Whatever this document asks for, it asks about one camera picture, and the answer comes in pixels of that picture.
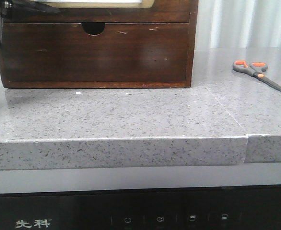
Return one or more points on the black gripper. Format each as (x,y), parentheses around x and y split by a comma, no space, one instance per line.
(19,9)

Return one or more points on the dark wooden drawer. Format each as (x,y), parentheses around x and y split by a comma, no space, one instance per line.
(120,53)

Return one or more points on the grey orange scissors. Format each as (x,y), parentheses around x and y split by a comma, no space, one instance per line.
(256,70)

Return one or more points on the dark wooden drawer cabinet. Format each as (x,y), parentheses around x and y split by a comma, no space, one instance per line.
(148,11)

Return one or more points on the black appliance control panel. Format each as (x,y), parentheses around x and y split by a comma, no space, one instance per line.
(212,208)

